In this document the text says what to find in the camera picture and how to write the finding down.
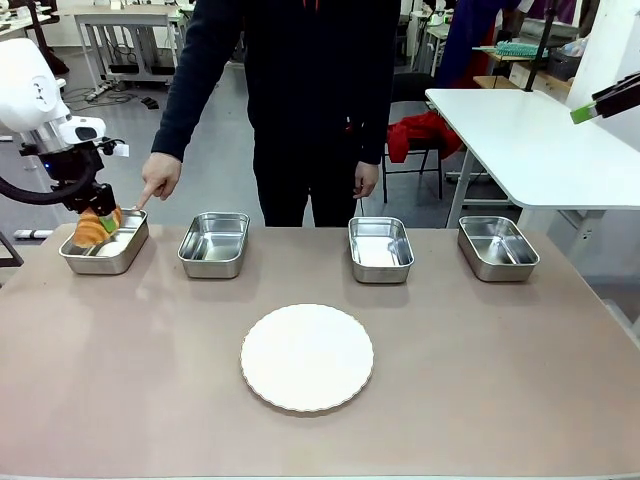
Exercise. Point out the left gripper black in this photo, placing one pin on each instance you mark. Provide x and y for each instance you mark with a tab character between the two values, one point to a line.
80	175

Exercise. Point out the golden brown croissant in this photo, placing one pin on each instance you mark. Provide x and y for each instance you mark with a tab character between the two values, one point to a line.
90	227

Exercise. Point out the person's right forearm dark sleeve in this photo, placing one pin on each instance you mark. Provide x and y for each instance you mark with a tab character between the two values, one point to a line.
180	110

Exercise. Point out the person's left forearm dark sleeve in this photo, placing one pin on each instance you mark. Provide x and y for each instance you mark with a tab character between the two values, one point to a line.
375	120

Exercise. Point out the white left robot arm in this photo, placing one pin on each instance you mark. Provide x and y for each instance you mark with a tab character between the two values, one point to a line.
30	90

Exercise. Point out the stainless steel rectangular container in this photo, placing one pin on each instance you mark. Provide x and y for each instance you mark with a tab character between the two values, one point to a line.
120	255
495	250
380	250
215	245

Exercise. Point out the person's right hand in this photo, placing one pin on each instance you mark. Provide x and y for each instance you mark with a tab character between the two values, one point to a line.
162	175

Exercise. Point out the person's left hand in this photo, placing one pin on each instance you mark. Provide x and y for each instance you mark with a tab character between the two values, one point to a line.
366	179

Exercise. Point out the grey plastic crate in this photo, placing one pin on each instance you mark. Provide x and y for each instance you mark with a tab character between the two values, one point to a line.
564	64

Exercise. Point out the large white side table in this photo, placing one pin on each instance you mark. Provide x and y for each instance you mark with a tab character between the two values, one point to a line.
530	145

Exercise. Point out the small white tag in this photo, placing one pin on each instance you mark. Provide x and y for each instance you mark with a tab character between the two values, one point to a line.
121	150

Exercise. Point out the white floor power strip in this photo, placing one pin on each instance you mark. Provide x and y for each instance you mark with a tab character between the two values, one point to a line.
32	233

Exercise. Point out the black clamp pole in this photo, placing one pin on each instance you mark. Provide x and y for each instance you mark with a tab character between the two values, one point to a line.
537	45

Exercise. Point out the wooden shelf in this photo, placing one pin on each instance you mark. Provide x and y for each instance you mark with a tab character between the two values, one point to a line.
505	80

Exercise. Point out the teal rack of items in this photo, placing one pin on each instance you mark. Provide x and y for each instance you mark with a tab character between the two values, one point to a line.
520	49

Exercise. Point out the background person in blue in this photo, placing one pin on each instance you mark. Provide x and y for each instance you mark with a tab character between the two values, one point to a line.
470	45

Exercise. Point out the red jacket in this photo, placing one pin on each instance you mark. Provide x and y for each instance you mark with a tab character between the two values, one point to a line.
425	132

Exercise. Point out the black folding chair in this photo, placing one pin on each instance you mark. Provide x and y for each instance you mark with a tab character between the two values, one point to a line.
415	150

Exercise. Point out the grey workbench with legs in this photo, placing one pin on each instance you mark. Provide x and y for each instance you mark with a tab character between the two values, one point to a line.
135	30

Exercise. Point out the white scalloped plate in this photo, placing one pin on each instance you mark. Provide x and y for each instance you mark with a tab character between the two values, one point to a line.
307	357

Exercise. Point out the person body in dark clothes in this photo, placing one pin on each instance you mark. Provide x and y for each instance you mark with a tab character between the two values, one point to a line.
315	75

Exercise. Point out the dark camera stand pole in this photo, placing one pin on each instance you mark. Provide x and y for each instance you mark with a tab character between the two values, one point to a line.
40	20

